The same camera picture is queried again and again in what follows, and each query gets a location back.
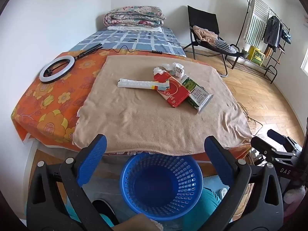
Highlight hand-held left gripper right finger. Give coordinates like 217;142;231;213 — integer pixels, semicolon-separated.
204;135;284;231

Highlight black ring light cable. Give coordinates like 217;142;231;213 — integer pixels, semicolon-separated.
100;44;166;54

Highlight black clothes rack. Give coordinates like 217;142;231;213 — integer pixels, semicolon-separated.
232;0;293;85

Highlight blue plastic basket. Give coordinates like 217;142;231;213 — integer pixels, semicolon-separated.
120;152;204;222

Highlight person's right hand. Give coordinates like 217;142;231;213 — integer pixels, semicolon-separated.
283;186;305;205

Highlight orange floral bed sheet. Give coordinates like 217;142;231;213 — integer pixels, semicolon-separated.
11;50;253;164

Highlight blue checked bed sheet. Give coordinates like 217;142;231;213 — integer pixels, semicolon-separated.
69;26;187;58

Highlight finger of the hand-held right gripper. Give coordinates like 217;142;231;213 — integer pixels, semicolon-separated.
250;137;293;165
267;129;299;151

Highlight red cardboard box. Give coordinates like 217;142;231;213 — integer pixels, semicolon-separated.
153;72;190;108

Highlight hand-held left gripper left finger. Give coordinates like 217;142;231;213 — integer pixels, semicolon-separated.
26;134;121;231

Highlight large white tissue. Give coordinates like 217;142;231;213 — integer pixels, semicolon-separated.
162;62;185;78

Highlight folded floral quilt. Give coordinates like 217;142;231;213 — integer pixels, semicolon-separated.
103;5;166;28

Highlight black slipper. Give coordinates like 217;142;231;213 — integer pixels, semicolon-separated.
93;198;118;227

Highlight yellow plastic crate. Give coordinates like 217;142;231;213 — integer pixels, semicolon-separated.
248;45;265;66

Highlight green striped hanging towel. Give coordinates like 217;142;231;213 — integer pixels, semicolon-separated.
243;0;270;47

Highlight white tube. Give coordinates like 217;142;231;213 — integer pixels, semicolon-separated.
117;78;170;91

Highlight pink clothes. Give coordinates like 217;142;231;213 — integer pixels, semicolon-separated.
192;25;219;45

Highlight white folded cloth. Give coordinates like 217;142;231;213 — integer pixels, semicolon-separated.
107;25;163;33

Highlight dark teal hanging garment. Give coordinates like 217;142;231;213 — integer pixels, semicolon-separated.
281;25;292;44

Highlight person's left forearm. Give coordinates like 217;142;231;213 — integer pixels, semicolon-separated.
112;213;164;231

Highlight window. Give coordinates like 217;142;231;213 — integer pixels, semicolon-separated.
300;12;308;75

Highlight striped grey cloth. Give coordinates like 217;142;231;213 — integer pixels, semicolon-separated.
214;38;237;54

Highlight green white carton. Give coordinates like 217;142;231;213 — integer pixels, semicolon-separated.
179;75;214;115

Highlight white ring light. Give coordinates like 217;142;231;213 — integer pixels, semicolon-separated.
39;55;75;85

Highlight dark hanging jacket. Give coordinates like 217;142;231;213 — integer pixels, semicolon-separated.
263;16;283;49

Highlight black ring light stand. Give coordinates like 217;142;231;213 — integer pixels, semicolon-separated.
74;43;103;59

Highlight black folding chair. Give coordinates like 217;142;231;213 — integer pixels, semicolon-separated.
183;5;244;77

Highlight beige towel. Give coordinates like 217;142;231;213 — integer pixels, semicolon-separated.
72;55;253;156

